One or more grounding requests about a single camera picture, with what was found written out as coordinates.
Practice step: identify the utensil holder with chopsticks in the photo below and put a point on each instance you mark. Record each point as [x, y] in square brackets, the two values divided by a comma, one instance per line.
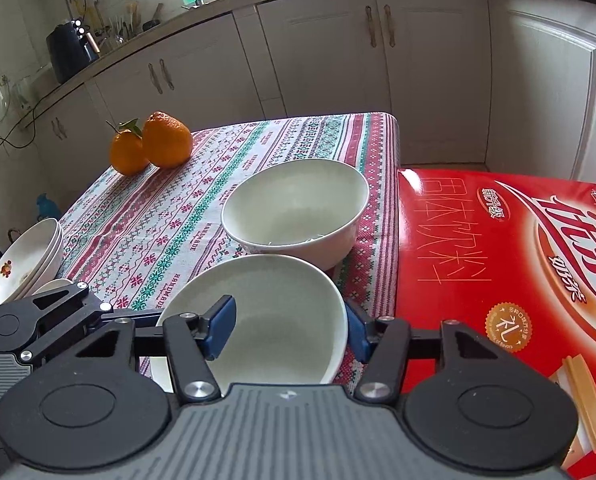
[120, 35]

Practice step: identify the blue thermos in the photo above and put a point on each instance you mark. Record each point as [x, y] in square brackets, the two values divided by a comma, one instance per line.
[47, 207]

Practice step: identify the red printed gift box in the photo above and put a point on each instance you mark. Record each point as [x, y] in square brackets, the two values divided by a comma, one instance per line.
[453, 240]

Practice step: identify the white bowl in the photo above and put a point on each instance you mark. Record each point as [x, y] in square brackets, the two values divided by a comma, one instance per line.
[298, 205]
[278, 320]

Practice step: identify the white plate fruit print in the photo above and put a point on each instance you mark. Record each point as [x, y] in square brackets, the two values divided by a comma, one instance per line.
[59, 249]
[55, 267]
[20, 255]

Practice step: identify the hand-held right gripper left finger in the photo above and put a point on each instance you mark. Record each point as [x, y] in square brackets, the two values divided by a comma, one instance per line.
[220, 325]

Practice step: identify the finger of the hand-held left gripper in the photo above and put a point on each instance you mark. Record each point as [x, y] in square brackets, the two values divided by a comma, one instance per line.
[120, 319]

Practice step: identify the orange with leaf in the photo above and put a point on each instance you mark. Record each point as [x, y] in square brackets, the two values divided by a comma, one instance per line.
[127, 155]

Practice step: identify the white kitchen cabinets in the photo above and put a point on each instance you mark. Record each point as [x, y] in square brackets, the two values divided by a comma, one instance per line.
[323, 60]

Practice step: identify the dark blue air fryer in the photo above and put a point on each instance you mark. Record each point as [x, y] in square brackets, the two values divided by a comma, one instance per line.
[70, 57]

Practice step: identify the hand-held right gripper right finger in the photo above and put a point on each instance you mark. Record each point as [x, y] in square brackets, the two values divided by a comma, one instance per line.
[356, 335]

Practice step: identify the patterned tablecloth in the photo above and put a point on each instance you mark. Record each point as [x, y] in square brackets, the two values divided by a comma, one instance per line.
[178, 210]

